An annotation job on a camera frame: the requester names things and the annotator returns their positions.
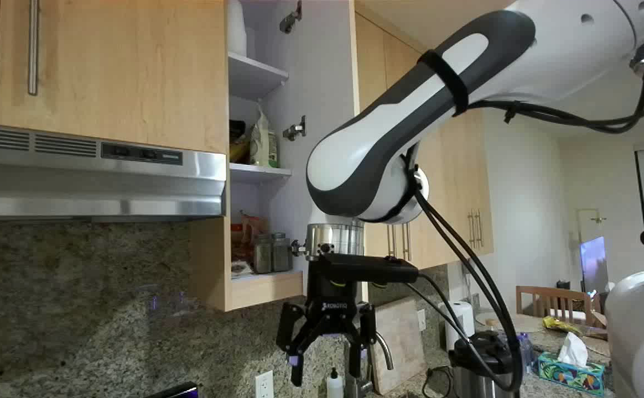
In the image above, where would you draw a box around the black velcro strap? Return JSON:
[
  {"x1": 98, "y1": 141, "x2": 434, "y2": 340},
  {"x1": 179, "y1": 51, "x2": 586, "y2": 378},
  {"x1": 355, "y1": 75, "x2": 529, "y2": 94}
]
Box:
[{"x1": 416, "y1": 49, "x2": 474, "y2": 118}]

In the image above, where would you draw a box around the teal floral tissue box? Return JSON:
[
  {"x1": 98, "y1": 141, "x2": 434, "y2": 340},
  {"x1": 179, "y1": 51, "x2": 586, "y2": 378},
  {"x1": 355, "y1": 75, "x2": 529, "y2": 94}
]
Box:
[{"x1": 536, "y1": 330, "x2": 608, "y2": 393}]

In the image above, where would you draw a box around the flat screen monitor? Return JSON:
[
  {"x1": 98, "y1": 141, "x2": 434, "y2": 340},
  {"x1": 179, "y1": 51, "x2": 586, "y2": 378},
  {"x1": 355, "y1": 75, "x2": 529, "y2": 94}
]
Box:
[{"x1": 577, "y1": 234, "x2": 611, "y2": 298}]

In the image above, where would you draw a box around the clear water bottles pack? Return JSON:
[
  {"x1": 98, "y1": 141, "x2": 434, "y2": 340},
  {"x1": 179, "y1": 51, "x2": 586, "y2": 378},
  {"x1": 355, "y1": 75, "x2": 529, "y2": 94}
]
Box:
[{"x1": 515, "y1": 330, "x2": 538, "y2": 373}]

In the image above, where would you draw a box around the orange food box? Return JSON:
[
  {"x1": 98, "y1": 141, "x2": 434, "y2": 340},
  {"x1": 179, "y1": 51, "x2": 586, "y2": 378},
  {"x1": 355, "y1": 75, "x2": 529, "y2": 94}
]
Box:
[{"x1": 231, "y1": 212, "x2": 270, "y2": 272}]

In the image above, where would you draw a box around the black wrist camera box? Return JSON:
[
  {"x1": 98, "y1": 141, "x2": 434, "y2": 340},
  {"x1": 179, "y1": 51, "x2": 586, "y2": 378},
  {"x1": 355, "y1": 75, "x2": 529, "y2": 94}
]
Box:
[{"x1": 318, "y1": 253, "x2": 421, "y2": 287}]

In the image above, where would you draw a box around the black cable bundle loop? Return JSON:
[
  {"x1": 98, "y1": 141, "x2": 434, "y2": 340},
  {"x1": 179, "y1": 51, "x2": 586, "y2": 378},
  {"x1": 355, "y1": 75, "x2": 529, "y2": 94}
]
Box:
[{"x1": 401, "y1": 146, "x2": 526, "y2": 395}]

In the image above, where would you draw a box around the steel pot with black lid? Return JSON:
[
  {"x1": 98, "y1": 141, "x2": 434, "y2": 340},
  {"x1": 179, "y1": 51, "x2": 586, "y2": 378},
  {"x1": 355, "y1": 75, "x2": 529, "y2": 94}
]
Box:
[{"x1": 448, "y1": 330, "x2": 521, "y2": 398}]

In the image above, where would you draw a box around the grey metal tin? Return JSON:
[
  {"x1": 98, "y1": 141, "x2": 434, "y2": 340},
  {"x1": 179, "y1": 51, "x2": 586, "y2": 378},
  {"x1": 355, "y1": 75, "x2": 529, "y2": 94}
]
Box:
[
  {"x1": 252, "y1": 233, "x2": 274, "y2": 276},
  {"x1": 270, "y1": 233, "x2": 294, "y2": 275}
]

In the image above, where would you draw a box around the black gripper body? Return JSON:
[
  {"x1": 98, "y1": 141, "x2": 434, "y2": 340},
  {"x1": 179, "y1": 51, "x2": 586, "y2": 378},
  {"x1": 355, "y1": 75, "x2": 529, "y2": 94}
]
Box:
[{"x1": 306, "y1": 253, "x2": 372, "y2": 338}]

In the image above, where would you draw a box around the white soap bottle black cap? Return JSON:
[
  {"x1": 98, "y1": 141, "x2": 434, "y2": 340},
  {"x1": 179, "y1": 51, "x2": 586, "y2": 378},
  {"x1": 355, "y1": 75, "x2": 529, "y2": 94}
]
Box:
[{"x1": 325, "y1": 366, "x2": 346, "y2": 398}]

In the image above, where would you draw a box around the white cabinet shelf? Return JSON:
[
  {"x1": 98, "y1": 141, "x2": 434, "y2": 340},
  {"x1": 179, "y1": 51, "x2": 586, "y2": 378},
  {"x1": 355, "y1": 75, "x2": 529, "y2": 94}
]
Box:
[
  {"x1": 228, "y1": 161, "x2": 294, "y2": 185},
  {"x1": 228, "y1": 51, "x2": 293, "y2": 101}
]

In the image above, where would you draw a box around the stainless steel range hood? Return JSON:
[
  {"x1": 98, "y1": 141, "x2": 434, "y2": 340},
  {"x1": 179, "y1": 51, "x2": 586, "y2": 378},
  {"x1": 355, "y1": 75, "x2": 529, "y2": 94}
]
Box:
[{"x1": 0, "y1": 120, "x2": 231, "y2": 224}]

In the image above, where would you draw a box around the metal cabinet hinge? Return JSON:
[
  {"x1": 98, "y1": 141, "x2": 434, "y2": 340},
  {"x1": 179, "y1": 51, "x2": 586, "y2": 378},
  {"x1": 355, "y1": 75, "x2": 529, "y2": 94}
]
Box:
[
  {"x1": 282, "y1": 114, "x2": 309, "y2": 144},
  {"x1": 276, "y1": 0, "x2": 306, "y2": 36}
]

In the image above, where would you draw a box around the pale paper food bag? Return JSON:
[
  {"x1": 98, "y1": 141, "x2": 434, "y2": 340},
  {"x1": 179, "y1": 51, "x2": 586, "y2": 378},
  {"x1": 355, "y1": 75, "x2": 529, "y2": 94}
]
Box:
[{"x1": 249, "y1": 101, "x2": 272, "y2": 168}]

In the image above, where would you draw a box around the wide wood cabinet door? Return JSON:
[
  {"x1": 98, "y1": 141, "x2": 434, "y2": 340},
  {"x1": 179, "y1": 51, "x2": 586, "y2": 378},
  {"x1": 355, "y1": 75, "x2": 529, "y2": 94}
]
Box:
[{"x1": 0, "y1": 0, "x2": 231, "y2": 154}]

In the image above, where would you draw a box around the green food package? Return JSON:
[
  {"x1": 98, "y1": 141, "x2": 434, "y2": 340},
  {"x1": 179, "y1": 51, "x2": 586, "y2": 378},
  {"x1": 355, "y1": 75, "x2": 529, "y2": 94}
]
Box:
[{"x1": 266, "y1": 130, "x2": 282, "y2": 168}]

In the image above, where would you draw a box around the wooden chair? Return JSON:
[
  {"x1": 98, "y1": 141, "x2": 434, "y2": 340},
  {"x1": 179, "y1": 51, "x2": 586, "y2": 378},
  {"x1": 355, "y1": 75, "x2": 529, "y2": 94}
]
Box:
[{"x1": 513, "y1": 283, "x2": 597, "y2": 328}]

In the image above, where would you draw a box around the yellow food package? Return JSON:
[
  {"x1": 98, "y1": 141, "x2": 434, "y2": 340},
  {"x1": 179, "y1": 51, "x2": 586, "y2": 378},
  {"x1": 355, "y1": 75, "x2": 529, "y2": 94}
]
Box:
[{"x1": 228, "y1": 120, "x2": 254, "y2": 165}]

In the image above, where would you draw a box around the yellow banana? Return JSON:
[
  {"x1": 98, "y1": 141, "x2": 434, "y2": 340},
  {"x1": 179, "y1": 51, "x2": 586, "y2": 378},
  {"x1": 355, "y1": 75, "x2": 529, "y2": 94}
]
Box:
[{"x1": 543, "y1": 314, "x2": 582, "y2": 337}]

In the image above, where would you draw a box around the wooden end wall cabinet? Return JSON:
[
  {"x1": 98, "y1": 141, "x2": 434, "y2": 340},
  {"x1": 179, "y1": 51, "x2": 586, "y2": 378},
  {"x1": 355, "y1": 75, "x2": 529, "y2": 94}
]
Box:
[{"x1": 438, "y1": 114, "x2": 495, "y2": 262}]

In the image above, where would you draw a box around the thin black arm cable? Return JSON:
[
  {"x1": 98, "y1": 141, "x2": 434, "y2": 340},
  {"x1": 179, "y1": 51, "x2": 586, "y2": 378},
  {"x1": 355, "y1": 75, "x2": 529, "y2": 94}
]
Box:
[{"x1": 468, "y1": 36, "x2": 644, "y2": 137}]

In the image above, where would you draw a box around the pale stone cutting board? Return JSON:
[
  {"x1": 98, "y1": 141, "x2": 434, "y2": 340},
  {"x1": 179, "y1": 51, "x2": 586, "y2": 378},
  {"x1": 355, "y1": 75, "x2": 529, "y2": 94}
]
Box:
[{"x1": 367, "y1": 296, "x2": 431, "y2": 398}]

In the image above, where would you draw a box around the white paper towel roll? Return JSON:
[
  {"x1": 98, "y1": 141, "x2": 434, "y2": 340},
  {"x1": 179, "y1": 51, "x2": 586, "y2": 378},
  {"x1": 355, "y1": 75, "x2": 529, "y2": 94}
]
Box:
[{"x1": 441, "y1": 296, "x2": 479, "y2": 352}]

